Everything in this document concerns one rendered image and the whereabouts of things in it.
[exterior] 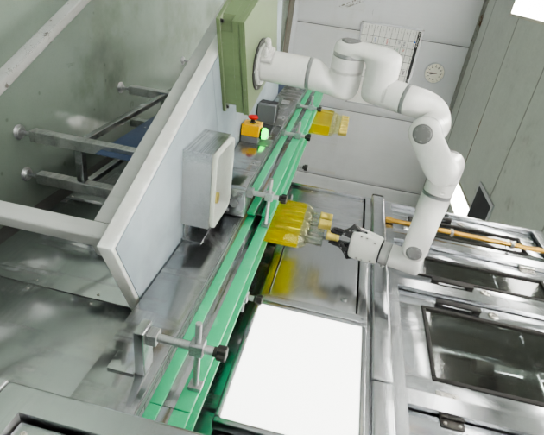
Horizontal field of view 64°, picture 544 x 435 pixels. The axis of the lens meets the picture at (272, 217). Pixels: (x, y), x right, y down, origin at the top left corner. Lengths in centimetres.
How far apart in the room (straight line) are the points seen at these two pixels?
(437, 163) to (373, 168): 649
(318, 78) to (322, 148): 627
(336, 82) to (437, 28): 593
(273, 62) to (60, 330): 97
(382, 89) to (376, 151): 631
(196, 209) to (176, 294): 25
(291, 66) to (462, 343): 99
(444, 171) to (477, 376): 59
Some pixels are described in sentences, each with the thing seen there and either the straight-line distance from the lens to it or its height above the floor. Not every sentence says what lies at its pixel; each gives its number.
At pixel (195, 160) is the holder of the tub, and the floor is 78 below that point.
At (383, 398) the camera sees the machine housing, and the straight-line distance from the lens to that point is 121.
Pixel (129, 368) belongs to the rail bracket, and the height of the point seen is 83.
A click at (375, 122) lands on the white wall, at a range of 746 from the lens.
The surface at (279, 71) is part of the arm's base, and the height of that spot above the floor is 91.
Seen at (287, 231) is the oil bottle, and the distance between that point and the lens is 141.
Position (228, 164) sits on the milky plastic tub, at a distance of 129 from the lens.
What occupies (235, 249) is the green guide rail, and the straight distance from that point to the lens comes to 128.
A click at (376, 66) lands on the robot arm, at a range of 130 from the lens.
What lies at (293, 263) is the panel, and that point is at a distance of 154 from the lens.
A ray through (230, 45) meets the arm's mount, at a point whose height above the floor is 78.
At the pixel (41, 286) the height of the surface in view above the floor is 35.
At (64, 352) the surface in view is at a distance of 128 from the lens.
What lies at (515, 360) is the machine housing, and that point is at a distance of 157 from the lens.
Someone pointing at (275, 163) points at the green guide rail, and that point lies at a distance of 162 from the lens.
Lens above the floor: 113
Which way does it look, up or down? 6 degrees down
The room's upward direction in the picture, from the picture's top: 102 degrees clockwise
